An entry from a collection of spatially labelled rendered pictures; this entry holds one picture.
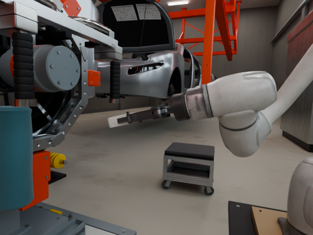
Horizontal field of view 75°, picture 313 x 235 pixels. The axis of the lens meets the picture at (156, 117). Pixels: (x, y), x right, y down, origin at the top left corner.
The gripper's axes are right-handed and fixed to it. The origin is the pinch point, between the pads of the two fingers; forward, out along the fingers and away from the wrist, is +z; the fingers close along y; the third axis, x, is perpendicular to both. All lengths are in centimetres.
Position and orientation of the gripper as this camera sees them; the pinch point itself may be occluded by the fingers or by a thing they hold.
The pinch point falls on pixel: (122, 120)
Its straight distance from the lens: 62.8
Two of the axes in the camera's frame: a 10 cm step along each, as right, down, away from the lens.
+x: 2.2, 9.8, 0.3
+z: -9.3, 2.0, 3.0
